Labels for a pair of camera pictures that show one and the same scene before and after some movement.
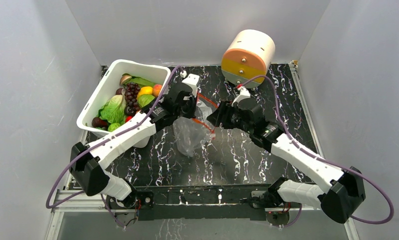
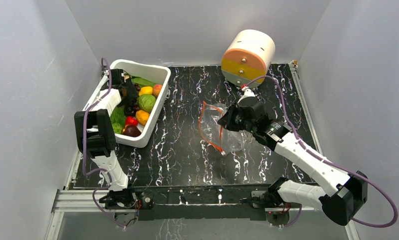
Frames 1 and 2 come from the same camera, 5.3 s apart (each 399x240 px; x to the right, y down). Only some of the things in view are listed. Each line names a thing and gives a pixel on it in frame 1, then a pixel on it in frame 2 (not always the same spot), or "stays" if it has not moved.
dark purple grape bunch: x=130 y=94 stays
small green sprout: x=113 y=126 stays
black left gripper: x=193 y=101 → x=133 y=95
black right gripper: x=221 y=114 stays
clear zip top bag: x=191 y=133 → x=225 y=141
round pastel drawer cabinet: x=248 y=56 stays
